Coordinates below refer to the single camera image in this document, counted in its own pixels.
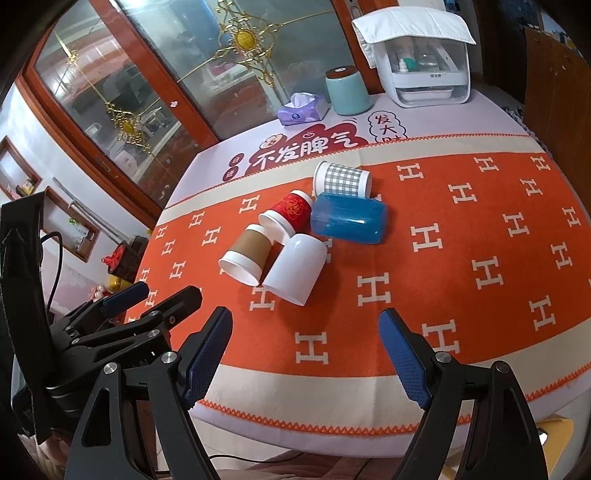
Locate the white plastic cup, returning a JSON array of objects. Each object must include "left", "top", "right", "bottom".
[{"left": 263, "top": 234, "right": 328, "bottom": 306}]

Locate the brown sleeve paper cup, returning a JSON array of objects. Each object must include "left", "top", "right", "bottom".
[{"left": 218, "top": 224, "right": 273, "bottom": 287}]

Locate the red paper cup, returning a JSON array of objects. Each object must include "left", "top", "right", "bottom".
[{"left": 259, "top": 190, "right": 312, "bottom": 245}]

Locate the blue translucent plastic cup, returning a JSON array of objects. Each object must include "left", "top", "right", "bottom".
[{"left": 310, "top": 193, "right": 388, "bottom": 245}]

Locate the grey checked paper cup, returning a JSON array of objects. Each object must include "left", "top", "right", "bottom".
[{"left": 312, "top": 161, "right": 373, "bottom": 198}]

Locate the red flower basket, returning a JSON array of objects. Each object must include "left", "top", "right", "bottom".
[{"left": 101, "top": 236, "right": 148, "bottom": 283}]

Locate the orange H-pattern table cloth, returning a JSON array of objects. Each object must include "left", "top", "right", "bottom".
[{"left": 139, "top": 135, "right": 590, "bottom": 437}]

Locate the glass sliding door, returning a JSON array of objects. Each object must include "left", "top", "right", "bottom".
[{"left": 16, "top": 1, "right": 378, "bottom": 226}]

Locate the purple tissue pack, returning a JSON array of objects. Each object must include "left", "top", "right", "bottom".
[{"left": 276, "top": 92, "right": 329, "bottom": 126}]

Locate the teal cylindrical canister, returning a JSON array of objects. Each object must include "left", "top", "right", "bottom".
[{"left": 325, "top": 65, "right": 372, "bottom": 116}]

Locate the white countertop appliance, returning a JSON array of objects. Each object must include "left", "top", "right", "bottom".
[{"left": 374, "top": 37, "right": 471, "bottom": 108}]

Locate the brown wooden cabinet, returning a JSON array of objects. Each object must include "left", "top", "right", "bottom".
[{"left": 524, "top": 28, "right": 590, "bottom": 207}]

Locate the white folded towel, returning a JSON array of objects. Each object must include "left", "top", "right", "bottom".
[{"left": 352, "top": 6, "right": 476, "bottom": 69}]

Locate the black cable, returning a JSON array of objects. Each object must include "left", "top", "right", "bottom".
[{"left": 38, "top": 230, "right": 64, "bottom": 315}]

